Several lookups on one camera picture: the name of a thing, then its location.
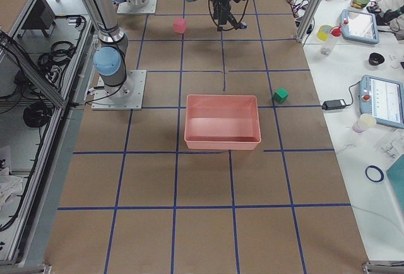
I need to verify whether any black power adapter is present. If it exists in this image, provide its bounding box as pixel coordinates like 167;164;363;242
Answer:
321;99;347;110

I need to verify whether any green foam cube near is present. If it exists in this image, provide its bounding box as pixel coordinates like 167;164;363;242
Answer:
272;87;289;104

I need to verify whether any clear squeeze bottle red cap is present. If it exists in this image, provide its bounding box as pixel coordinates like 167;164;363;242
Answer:
320;18;348;56

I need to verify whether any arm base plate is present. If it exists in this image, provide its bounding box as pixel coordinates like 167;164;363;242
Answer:
91;70;146;110
117;0;157;15

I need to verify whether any black braided left cable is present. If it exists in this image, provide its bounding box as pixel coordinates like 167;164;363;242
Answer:
208;0;250;32

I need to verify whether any far teach pendant tablet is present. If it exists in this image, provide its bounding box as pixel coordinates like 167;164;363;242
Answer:
340;9;379;44

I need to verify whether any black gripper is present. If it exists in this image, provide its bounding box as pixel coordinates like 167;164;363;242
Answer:
213;0;235;31

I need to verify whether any aluminium frame post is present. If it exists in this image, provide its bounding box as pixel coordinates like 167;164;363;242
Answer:
295;0;321;42

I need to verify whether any pink foam cube centre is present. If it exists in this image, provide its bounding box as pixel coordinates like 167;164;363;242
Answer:
173;18;187;34

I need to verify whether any yellow tape roll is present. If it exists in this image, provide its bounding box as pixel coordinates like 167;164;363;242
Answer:
316;25;333;42

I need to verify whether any teach pendant tablet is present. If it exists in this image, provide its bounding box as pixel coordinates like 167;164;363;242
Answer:
340;9;379;44
359;74;403;129

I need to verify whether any pink plastic bin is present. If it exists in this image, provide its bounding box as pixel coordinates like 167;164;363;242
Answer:
184;95;261;150

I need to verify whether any near teach pendant tablet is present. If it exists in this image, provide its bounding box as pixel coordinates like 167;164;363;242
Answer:
359;74;403;129

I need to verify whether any blue tape ring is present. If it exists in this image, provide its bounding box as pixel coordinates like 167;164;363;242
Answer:
365;165;385;184

